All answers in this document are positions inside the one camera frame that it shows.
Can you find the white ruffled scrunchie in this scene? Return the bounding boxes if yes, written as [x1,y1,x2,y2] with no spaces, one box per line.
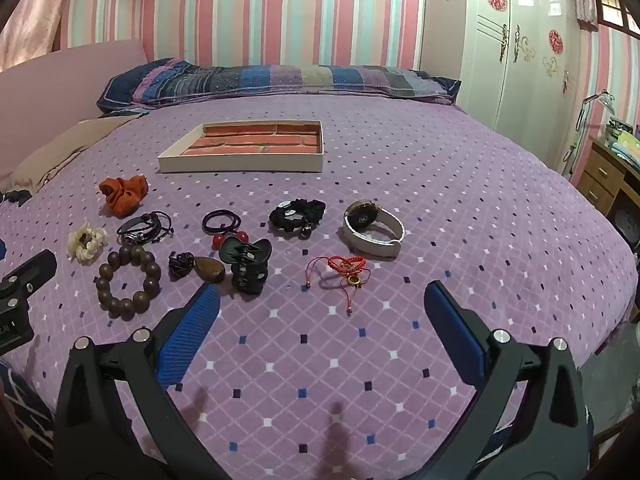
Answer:
[67,220,109,264]

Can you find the black scrunchie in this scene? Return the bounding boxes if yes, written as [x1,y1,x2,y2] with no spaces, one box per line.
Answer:
[269,198,327,237]

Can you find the black hair tie, red beads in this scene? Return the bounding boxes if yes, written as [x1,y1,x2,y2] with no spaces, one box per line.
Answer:
[202,209,251,251]

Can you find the wooden desk with drawers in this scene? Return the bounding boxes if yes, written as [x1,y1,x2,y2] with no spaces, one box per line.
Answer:
[575,137,640,221]

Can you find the dark patterned cloth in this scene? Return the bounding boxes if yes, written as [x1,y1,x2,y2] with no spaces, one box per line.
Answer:
[0,360,56,466]

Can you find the orange fabric scrunchie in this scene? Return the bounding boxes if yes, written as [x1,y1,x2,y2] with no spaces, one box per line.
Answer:
[98,174,150,218]

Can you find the brown wooden bead bracelet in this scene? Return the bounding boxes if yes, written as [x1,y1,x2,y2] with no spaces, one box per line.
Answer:
[95,244,161,319]

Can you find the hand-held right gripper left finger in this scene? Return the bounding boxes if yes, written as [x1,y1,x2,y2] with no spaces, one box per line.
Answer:
[54,282,221,480]

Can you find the dark hair tie brown stone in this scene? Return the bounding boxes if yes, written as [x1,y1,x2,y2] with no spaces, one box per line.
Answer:
[168,252,227,286]

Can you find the white tray with brick-print lining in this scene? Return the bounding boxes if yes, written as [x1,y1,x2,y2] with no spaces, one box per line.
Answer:
[158,121,324,174]

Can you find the tan folded blanket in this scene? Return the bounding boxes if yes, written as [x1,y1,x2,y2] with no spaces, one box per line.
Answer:
[0,116,146,196]

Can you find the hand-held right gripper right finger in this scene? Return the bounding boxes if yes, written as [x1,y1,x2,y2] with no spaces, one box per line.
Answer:
[424,280,593,480]

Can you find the black braided leather bracelet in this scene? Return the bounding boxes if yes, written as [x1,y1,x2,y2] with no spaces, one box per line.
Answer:
[116,211,175,246]

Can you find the red string bracelet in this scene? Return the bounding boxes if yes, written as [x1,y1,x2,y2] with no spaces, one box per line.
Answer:
[305,255,373,315]

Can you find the purple diamond-print bedspread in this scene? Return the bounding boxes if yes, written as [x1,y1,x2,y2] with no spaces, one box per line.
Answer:
[0,95,640,480]

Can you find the white wardrobe with decals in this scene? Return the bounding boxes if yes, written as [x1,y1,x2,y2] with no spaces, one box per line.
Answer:
[457,0,583,176]

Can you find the black claw hair clip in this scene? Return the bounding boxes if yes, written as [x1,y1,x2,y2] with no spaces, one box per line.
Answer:
[218,237,273,297]

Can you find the desk lamp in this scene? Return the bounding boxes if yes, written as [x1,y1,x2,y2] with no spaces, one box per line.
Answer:
[562,89,617,163]

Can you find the pink curtain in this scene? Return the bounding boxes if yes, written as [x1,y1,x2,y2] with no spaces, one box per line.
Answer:
[0,0,81,76]

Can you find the window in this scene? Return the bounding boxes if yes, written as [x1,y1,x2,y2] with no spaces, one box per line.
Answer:
[595,0,640,36]

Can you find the striped patchwork pillow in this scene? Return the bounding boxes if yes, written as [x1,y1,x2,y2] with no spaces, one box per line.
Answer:
[96,58,462,114]

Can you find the dark bead bracelet with band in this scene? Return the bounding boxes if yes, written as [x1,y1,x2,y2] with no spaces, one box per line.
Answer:
[342,200,405,259]

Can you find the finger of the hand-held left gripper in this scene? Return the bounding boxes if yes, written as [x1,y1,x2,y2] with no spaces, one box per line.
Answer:
[0,249,57,291]

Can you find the pink headboard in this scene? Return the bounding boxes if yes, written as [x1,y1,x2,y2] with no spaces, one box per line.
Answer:
[0,38,147,176]

